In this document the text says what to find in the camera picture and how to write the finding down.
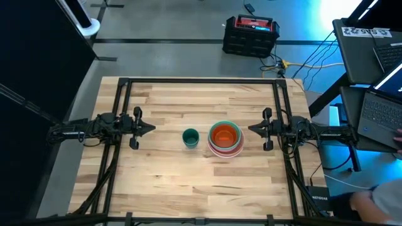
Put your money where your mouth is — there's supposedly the pale pink plastic bowl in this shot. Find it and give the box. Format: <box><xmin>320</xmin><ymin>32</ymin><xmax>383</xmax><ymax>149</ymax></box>
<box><xmin>207</xmin><ymin>122</ymin><xmax>246</xmax><ymax>159</ymax></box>

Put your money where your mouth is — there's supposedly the white round stand base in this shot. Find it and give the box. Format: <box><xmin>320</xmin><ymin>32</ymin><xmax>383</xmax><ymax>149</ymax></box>
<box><xmin>59</xmin><ymin>0</ymin><xmax>101</xmax><ymax>39</ymax></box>

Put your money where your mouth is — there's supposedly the small black power adapter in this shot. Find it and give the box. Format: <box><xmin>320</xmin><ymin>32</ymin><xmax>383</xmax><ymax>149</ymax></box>
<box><xmin>243</xmin><ymin>0</ymin><xmax>257</xmax><ymax>14</ymax></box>

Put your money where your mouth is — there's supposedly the open black laptop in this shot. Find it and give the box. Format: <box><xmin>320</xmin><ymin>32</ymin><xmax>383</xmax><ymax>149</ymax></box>
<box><xmin>356</xmin><ymin>58</ymin><xmax>402</xmax><ymax>152</ymax></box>

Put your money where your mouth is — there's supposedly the black laptop keyboard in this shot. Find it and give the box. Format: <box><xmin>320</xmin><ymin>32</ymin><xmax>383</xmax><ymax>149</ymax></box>
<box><xmin>372</xmin><ymin>41</ymin><xmax>402</xmax><ymax>73</ymax></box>

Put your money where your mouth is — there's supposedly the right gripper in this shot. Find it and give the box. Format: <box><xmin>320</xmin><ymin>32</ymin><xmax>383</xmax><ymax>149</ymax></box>
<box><xmin>247</xmin><ymin>107</ymin><xmax>284</xmax><ymax>152</ymax></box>

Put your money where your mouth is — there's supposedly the white floor cable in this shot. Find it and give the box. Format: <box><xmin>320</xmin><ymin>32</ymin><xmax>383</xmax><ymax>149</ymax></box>
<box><xmin>323</xmin><ymin>174</ymin><xmax>373</xmax><ymax>190</ymax></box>

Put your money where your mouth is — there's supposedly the yellow extension cord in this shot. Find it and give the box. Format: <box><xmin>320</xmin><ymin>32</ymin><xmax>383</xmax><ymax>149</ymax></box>
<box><xmin>280</xmin><ymin>59</ymin><xmax>345</xmax><ymax>70</ymax></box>

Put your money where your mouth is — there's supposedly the green plastic bowl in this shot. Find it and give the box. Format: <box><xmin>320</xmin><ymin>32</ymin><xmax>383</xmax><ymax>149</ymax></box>
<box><xmin>208</xmin><ymin>120</ymin><xmax>243</xmax><ymax>152</ymax></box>

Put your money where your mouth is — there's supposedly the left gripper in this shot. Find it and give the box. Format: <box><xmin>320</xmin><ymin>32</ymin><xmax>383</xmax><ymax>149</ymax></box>
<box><xmin>124</xmin><ymin>106</ymin><xmax>156</xmax><ymax>151</ymax></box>

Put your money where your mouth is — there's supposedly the black and red toolbox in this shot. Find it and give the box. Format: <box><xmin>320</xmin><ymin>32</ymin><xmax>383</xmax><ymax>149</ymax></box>
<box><xmin>222</xmin><ymin>14</ymin><xmax>281</xmax><ymax>59</ymax></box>

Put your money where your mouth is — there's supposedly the black aluminium table frame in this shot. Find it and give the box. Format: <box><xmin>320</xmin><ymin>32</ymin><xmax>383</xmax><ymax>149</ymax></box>
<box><xmin>67</xmin><ymin>77</ymin><xmax>334</xmax><ymax>226</ymax></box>

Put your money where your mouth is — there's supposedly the black Netgear network switch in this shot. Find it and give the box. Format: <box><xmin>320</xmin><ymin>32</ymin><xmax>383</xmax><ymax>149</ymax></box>
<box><xmin>305</xmin><ymin>185</ymin><xmax>334</xmax><ymax>213</ymax></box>

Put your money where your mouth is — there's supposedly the white box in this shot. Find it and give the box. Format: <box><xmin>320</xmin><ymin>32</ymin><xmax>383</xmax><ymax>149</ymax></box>
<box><xmin>326</xmin><ymin>105</ymin><xmax>342</xmax><ymax>127</ymax></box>

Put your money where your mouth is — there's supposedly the red cup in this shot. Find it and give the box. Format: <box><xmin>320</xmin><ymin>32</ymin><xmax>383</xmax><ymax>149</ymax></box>
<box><xmin>211</xmin><ymin>124</ymin><xmax>239</xmax><ymax>149</ymax></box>

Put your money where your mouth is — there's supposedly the person's hand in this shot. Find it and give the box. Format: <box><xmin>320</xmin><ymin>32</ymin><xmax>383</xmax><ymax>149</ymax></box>
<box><xmin>392</xmin><ymin>127</ymin><xmax>402</xmax><ymax>154</ymax></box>

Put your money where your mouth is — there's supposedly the large black partition panel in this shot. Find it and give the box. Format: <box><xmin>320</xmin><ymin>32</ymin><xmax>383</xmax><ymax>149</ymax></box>
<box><xmin>0</xmin><ymin>0</ymin><xmax>97</xmax><ymax>220</ymax></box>

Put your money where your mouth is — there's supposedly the green plastic cup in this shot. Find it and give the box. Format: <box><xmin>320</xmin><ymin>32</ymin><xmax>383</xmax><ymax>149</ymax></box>
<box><xmin>182</xmin><ymin>127</ymin><xmax>200</xmax><ymax>149</ymax></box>

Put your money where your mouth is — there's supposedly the white paper label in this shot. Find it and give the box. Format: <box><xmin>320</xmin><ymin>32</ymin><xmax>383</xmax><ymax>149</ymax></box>
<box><xmin>341</xmin><ymin>26</ymin><xmax>393</xmax><ymax>39</ymax></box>

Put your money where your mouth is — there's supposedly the person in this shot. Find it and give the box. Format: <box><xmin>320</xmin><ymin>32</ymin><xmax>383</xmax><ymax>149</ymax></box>
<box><xmin>329</xmin><ymin>179</ymin><xmax>402</xmax><ymax>226</ymax></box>

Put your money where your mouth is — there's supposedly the dark grey desk top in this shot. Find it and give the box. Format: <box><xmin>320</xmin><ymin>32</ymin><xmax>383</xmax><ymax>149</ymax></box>
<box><xmin>332</xmin><ymin>18</ymin><xmax>402</xmax><ymax>85</ymax></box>

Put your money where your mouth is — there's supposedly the black floor cable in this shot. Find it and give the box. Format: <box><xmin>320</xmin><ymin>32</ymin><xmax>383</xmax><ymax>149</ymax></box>
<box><xmin>322</xmin><ymin>153</ymin><xmax>353</xmax><ymax>172</ymax></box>

